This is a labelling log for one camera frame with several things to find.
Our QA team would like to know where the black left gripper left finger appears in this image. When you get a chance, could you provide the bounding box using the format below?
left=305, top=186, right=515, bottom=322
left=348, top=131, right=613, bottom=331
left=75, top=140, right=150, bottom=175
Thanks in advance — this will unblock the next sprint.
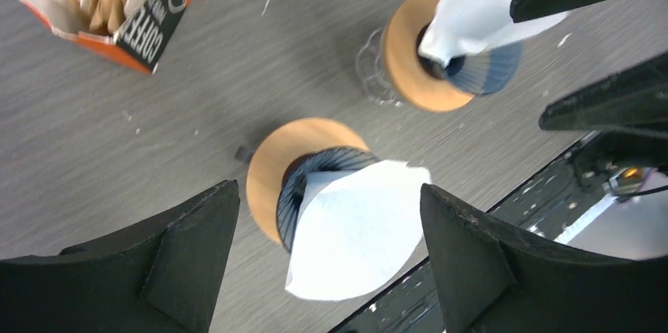
left=1, top=180, right=240, bottom=332

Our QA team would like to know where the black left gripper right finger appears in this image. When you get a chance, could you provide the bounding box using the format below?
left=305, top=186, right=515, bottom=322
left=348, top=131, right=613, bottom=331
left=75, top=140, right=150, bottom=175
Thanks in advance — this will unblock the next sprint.
left=420, top=184, right=667, bottom=332

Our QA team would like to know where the white paper coffee filter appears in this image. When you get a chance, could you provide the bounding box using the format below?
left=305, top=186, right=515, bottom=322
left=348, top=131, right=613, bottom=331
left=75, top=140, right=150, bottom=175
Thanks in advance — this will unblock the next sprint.
left=417, top=0, right=569, bottom=65

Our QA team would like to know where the blue glass dripper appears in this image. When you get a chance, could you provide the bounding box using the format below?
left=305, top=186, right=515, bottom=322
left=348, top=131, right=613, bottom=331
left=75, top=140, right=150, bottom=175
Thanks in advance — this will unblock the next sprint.
left=276, top=146, right=380, bottom=253
left=418, top=43, right=522, bottom=95

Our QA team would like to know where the wooden ring dripper stand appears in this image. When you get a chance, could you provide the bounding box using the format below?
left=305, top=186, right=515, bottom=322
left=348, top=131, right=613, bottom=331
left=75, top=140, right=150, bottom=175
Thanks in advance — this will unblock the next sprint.
left=246, top=117, right=370, bottom=243

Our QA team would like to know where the dark smoky glass dripper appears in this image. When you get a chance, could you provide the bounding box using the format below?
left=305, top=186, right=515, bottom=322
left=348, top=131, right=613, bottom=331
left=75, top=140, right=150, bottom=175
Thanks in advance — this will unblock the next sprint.
left=234, top=146, right=254, bottom=165

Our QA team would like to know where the clear glass dripper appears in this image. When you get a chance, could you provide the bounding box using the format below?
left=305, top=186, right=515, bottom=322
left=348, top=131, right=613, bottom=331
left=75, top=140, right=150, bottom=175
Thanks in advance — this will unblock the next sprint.
left=354, top=28, right=403, bottom=107

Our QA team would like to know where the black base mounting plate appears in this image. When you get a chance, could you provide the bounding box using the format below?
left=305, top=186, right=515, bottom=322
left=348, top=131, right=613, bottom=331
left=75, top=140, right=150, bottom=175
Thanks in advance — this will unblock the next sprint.
left=336, top=133, right=667, bottom=332

